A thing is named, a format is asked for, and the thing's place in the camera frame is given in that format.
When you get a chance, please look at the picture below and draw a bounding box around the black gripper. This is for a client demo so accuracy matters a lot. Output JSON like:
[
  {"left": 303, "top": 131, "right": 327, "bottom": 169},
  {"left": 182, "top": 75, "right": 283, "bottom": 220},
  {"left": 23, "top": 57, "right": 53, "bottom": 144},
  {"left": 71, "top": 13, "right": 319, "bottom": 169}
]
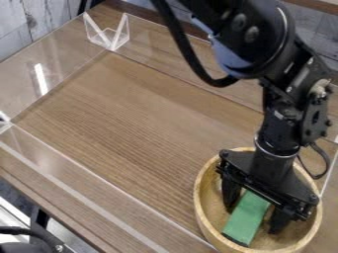
[{"left": 216, "top": 134, "right": 319, "bottom": 234}]

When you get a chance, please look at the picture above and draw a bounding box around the green stick block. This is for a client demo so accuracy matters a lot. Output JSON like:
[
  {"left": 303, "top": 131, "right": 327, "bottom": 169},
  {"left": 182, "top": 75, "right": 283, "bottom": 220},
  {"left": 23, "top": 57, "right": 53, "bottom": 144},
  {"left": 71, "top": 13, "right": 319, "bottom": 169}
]
[{"left": 222, "top": 191, "right": 271, "bottom": 247}]

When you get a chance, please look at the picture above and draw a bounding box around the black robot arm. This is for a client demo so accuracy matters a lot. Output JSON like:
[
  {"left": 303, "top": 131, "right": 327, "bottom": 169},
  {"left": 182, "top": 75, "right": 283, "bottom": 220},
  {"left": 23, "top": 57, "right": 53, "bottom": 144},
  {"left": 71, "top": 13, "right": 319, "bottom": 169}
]
[{"left": 179, "top": 0, "right": 331, "bottom": 233}]

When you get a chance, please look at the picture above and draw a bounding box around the wooden bowl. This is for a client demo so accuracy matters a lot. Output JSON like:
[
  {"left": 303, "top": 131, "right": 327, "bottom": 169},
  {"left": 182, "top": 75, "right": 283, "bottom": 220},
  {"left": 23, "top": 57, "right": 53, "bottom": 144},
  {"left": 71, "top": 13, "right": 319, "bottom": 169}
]
[{"left": 192, "top": 155, "right": 323, "bottom": 253}]

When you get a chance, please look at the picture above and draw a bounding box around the clear acrylic barrier wall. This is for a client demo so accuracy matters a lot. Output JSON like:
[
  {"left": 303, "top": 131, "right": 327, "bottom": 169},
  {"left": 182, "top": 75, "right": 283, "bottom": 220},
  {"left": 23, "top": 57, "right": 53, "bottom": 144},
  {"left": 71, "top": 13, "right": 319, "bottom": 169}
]
[{"left": 0, "top": 19, "right": 338, "bottom": 253}]

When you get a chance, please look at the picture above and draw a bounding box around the black table leg frame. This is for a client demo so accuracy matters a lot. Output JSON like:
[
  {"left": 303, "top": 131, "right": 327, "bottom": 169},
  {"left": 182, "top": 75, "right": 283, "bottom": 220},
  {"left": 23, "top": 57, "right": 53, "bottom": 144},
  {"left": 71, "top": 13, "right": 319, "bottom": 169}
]
[{"left": 31, "top": 206, "right": 76, "bottom": 253}]

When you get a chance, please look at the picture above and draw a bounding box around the black cable lower left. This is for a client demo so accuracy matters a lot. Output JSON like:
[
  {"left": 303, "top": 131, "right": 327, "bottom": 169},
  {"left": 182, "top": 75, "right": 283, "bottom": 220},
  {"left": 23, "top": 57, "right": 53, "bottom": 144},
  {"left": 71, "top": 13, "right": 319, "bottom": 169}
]
[{"left": 0, "top": 224, "right": 57, "bottom": 246}]

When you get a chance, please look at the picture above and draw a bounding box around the clear acrylic corner bracket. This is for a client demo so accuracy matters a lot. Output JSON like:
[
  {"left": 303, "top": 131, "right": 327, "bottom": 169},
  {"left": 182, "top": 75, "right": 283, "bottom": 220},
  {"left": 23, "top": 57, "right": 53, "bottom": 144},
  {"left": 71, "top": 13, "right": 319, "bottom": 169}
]
[{"left": 83, "top": 13, "right": 129, "bottom": 51}]

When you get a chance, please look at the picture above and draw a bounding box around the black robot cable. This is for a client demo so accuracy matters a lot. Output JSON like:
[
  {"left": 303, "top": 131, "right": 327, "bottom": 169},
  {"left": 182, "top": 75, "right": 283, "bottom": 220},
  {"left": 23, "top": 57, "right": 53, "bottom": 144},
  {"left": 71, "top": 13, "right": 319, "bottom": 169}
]
[{"left": 149, "top": 0, "right": 332, "bottom": 181}]

